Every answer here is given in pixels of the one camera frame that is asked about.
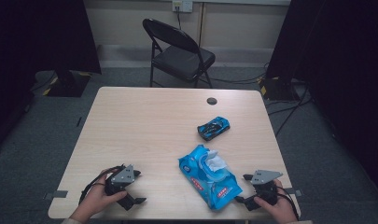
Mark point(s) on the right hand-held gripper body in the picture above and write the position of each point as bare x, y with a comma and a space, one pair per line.
264, 177

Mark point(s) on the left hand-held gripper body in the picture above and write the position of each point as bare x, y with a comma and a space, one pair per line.
123, 176

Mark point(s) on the white wet wipe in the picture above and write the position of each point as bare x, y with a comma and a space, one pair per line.
215, 161

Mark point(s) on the blue wet wipes pack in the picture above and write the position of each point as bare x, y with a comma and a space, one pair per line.
208, 186

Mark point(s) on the blue toy car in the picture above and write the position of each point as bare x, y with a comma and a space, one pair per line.
213, 127

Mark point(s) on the person's right hand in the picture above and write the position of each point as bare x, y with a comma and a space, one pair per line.
281, 210

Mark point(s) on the person's left hand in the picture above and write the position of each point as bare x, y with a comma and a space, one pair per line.
95, 199

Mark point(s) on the grey tape strip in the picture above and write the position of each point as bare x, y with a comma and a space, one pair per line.
57, 194
295, 192

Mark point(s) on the black floor tape strip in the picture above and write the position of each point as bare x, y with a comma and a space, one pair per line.
79, 121

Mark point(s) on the black table grommet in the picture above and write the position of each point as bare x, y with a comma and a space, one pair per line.
212, 101

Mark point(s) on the black stand base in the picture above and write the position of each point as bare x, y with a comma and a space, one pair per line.
278, 88
68, 84

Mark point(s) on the black folding chair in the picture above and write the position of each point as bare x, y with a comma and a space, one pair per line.
183, 60

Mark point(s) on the black curtain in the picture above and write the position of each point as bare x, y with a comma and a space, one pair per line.
37, 46
342, 77

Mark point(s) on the white wall socket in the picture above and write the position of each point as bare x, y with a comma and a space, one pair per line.
182, 5

